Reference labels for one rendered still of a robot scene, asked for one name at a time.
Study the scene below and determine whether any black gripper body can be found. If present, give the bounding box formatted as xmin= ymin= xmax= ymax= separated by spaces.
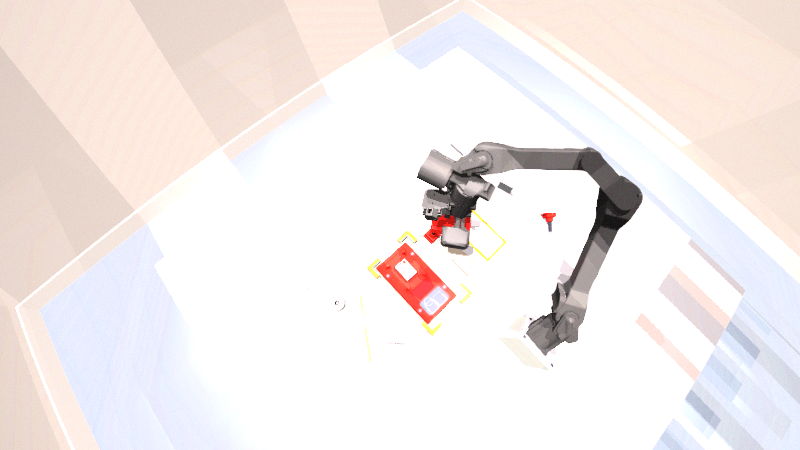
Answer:
xmin=440 ymin=192 xmax=477 ymax=250

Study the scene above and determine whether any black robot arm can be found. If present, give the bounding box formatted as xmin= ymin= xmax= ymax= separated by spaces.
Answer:
xmin=417 ymin=141 xmax=644 ymax=357

